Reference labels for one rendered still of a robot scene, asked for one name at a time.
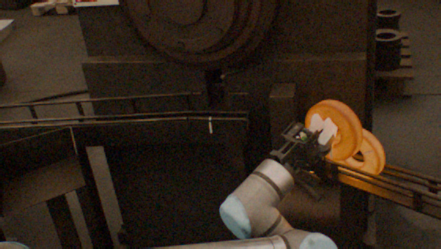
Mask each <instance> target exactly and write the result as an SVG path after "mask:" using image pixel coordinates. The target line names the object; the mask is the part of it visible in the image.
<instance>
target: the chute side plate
mask: <svg viewBox="0 0 441 249"><path fill-rule="evenodd" d="M209 122H211V126H212V131H213V133H210V127H209ZM59 128H64V127H49V128H16V129H1V130H0V145H2V144H5V143H11V142H13V141H16V140H19V139H25V138H28V137H30V136H36V135H39V134H42V133H44V132H50V131H53V130H56V129H59ZM72 131H73V134H74V136H75V142H76V146H77V147H99V146H121V145H143V144H185V143H198V144H224V136H236V137H242V144H243V145H247V138H246V124H245V122H238V121H188V123H187V121H165V122H150V123H134V124H106V125H91V126H75V127H72Z"/></svg>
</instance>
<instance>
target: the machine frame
mask: <svg viewBox="0 0 441 249"><path fill-rule="evenodd" d="M76 10H77V13H78V17H79V23H80V28H81V31H82V34H83V39H84V42H85V46H86V49H87V55H88V57H87V58H85V59H84V60H83V61H82V62H81V66H82V70H83V74H84V77H85V80H86V84H87V89H88V91H89V95H90V97H91V98H108V97H119V96H130V95H152V94H162V93H173V92H185V91H192V95H187V100H188V104H189V107H190V110H239V105H238V98H237V95H228V92H229V91H249V92H250V95H244V96H243V101H244V108H245V110H244V111H249V109H250V107H251V108H252V117H253V126H252V128H251V133H250V135H247V136H246V138H247V152H248V160H249V167H250V175H251V173H252V172H253V171H254V170H255V169H256V168H257V167H258V166H259V165H260V164H261V163H262V162H263V161H264V160H267V159H269V160H271V157H270V154H269V153H270V152H271V151H272V139H271V128H270V117H269V94H270V91H271V89H272V86H273V84H297V86H298V111H299V123H301V124H303V125H305V126H306V115H307V112H308V111H309V109H310V108H312V107H313V106H315V105H316V104H318V103H320V102H323V101H324V100H336V101H339V102H341V103H342V104H344V105H346V106H347V107H349V108H350V109H352V110H353V111H354V113H355V114H356V115H357V117H358V120H359V122H360V124H361V127H362V128H363V129H365V130H367V131H369V132H371V133H372V121H373V103H374V67H375V49H376V14H377V0H278V4H277V7H276V12H275V15H274V18H273V19H272V22H271V24H270V25H269V30H268V31H267V33H266V35H265V36H264V38H263V40H262V41H261V42H260V43H259V44H258V46H257V47H256V48H255V49H254V50H253V51H252V52H251V53H250V54H248V55H247V56H246V57H245V58H244V59H242V60H240V61H238V62H236V63H235V64H233V65H230V66H228V67H226V68H223V69H221V71H222V74H225V73H228V72H231V71H235V70H237V69H241V68H243V67H246V66H248V65H252V64H253V63H256V62H259V61H263V62H264V63H263V64H261V65H258V66H255V67H253V68H251V69H248V70H246V71H241V72H238V73H235V74H233V75H231V76H228V77H225V78H226V85H225V87H224V95H225V102H226V103H213V99H212V97H211V94H210V91H211V87H210V84H211V82H212V80H213V78H214V76H215V74H216V72H217V71H218V70H213V71H194V70H188V69H182V68H179V67H177V66H174V65H171V64H169V63H168V62H166V61H163V60H162V59H161V58H159V57H158V56H156V55H155V54H152V53H151V52H149V51H148V49H147V48H145V47H144V45H143V44H141V42H140V41H139V40H138V39H137V38H136V37H135V36H134V35H133V33H132V31H131V30H130V28H129V27H128V24H127V22H126V21H125V19H124V16H123V14H122V12H121V10H120V6H119V5H111V6H79V7H76ZM194 91H202V95H194ZM91 103H92V109H93V111H94V115H95V116H101V115H114V114H127V113H130V111H129V108H128V104H127V102H126V99H125V100H113V101H102V102H91ZM132 103H133V106H134V108H135V113H153V112H167V111H181V110H184V107H183V103H182V99H181V96H169V97H158V98H136V99H132ZM103 148H104V151H105V154H106V160H107V162H108V168H109V174H110V176H111V180H112V182H113V187H114V191H115V194H116V197H117V201H118V205H119V208H120V213H121V217H122V219H123V220H122V221H120V224H121V226H120V228H119V229H118V231H117V237H118V240H119V243H120V244H127V245H129V247H130V248H131V249H148V248H157V247H172V246H180V245H188V244H197V243H212V242H221V241H229V240H236V236H235V235H233V233H232V231H231V230H230V229H229V228H228V227H227V225H226V224H225V223H224V221H223V220H222V218H221V215H220V207H221V204H222V203H223V202H224V201H225V200H227V198H228V197H229V195H231V187H230V181H229V175H228V163H227V158H226V151H225V145H224V144H198V143H185V144H143V145H121V146H103ZM362 249H376V230H375V196H373V195H370V194H367V193H365V199H364V220H363V240H362Z"/></svg>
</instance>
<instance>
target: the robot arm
mask: <svg viewBox="0 0 441 249"><path fill-rule="evenodd" d="M291 126H292V129H291V130H290V131H289V132H288V133H286V131H287V130H288V129H289V128H290V127H291ZM337 129H338V127H336V126H335V125H334V124H333V123H332V121H331V119H330V118H327V119H326V120H325V121H323V120H322V119H321V117H320V115H319V114H318V113H315V114H314V115H313V116H312V120H311V125H310V126H309V127H308V128H306V127H305V125H303V124H301V123H297V124H296V123H295V121H293V122H292V123H291V124H290V125H289V126H287V128H286V129H285V130H284V131H283V132H282V133H281V137H282V140H283V144H284V145H283V146H282V147H281V148H280V149H279V150H278V151H275V150H272V151H271V152H270V153H269V154H270V157H271V160H269V159H267V160H264V161H263V162H262V163H261V164H260V165H259V166H258V167H257V168H256V169H255V170H254V171H253V172H252V173H251V175H250V176H249V177H248V178H247V179H246V180H245V181H243V182H242V183H241V184H240V185H239V186H238V187H237V188H236V189H235V190H234V191H233V193H232V194H231V195H229V197H228V198H227V200H225V201H224V202H223V203H222V204H221V206H220V216H221V218H222V220H223V221H224V223H225V224H226V225H227V227H228V228H229V229H230V230H231V231H232V233H233V235H235V236H237V237H239V238H240V239H241V240H229V241H221V242H212V243H197V244H188V245H180V246H172V247H157V248H148V249H338V248H337V246H336V245H335V243H334V242H333V241H332V240H331V239H330V238H328V237H327V236H323V235H322V234H320V233H311V232H305V231H302V230H298V229H293V228H292V227H291V226H290V225H289V224H288V223H287V220H286V219H285V218H284V217H283V216H282V215H281V214H280V213H279V211H278V210H277V209H276V206H277V205H278V204H279V203H280V202H281V201H282V200H284V198H285V197H286V196H287V194H288V193H289V192H290V191H291V190H292V188H293V187H294V186H295V183H294V180H295V179H296V178H297V179H299V180H300V181H301V182H303V183H304V184H305V185H309V186H310V187H311V185H312V186H314V187H317V185H318V183H319V181H320V178H319V177H317V175H316V174H314V173H313V172H312V171H308V170H304V169H301V168H299V167H297V166H296V165H297V164H298V165H301V166H303V167H306V165H307V166H310V165H315V164H316V163H317V162H319V161H320V160H323V158H324V157H325V156H326V155H327V154H328V153H329V152H330V151H331V150H332V147H333V145H334V142H335V136H336V133H337ZM0 249H29V248H28V247H26V246H24V245H23V244H20V243H15V242H2V243H0Z"/></svg>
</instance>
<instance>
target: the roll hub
mask: <svg viewBox="0 0 441 249"><path fill-rule="evenodd" d="M135 4H136V7H137V10H138V13H139V16H140V19H142V16H143V14H147V15H148V16H149V18H150V20H149V21H148V22H143V20H142V22H143V23H144V25H145V28H146V29H147V31H148V32H149V33H150V34H151V35H152V36H153V37H155V38H156V39H157V40H158V41H160V42H161V43H162V44H164V45H166V46H168V47H170V48H172V49H174V50H178V49H177V47H176V44H177V43H178V42H183V44H184V45H185V46H184V48H183V50H179V51H183V52H198V51H201V50H206V49H208V48H210V47H212V46H214V45H215V44H216V43H218V42H219V41H220V40H221V39H222V38H223V37H224V36H225V35H226V34H227V33H228V31H229V29H230V28H231V26H232V23H233V21H234V19H235V16H236V13H237V9H238V0H135ZM216 28H221V29H222V31H223V32H224V33H223V35H222V36H215V29H216Z"/></svg>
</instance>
